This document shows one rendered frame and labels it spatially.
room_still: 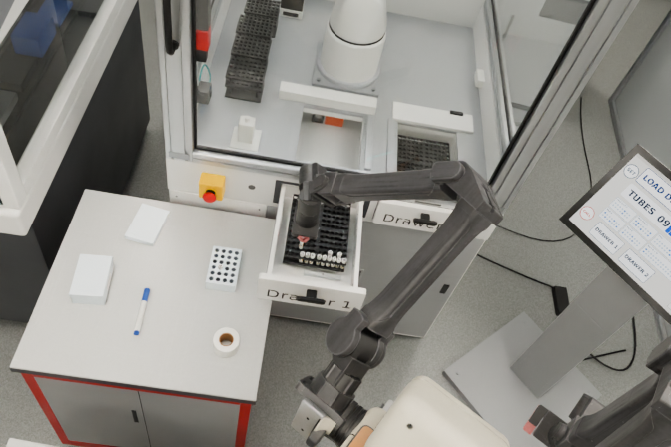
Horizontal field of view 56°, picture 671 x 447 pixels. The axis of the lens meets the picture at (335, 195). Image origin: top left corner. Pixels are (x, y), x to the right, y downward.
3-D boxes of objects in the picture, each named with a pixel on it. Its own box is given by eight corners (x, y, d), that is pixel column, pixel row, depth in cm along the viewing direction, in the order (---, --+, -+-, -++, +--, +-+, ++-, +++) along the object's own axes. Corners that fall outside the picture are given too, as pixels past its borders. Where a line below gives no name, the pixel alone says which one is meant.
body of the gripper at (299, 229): (320, 209, 166) (324, 193, 160) (316, 241, 160) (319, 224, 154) (296, 205, 166) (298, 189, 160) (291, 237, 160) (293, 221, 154)
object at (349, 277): (354, 304, 175) (358, 293, 171) (263, 290, 173) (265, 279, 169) (361, 193, 200) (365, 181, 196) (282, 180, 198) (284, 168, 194)
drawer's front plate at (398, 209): (462, 236, 198) (473, 217, 189) (372, 223, 196) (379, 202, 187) (462, 232, 199) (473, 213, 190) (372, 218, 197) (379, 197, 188)
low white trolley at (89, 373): (242, 477, 221) (256, 401, 162) (62, 454, 216) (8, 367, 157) (266, 326, 257) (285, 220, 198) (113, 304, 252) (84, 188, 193)
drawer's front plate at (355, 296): (358, 313, 176) (366, 294, 167) (256, 297, 173) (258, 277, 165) (358, 307, 177) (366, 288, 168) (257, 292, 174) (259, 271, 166)
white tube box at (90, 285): (105, 305, 171) (102, 296, 167) (71, 303, 170) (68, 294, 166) (114, 265, 179) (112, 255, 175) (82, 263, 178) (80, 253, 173)
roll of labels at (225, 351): (216, 331, 172) (216, 324, 168) (241, 336, 172) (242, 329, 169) (209, 355, 167) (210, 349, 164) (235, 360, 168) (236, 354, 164)
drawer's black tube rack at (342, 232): (341, 276, 180) (345, 265, 175) (281, 267, 178) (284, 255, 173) (347, 215, 194) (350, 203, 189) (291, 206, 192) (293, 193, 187)
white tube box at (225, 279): (234, 292, 180) (235, 286, 177) (205, 288, 179) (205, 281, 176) (241, 256, 187) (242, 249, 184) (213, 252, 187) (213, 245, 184)
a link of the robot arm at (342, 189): (456, 182, 118) (485, 207, 125) (463, 155, 120) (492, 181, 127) (305, 190, 149) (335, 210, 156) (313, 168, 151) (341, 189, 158)
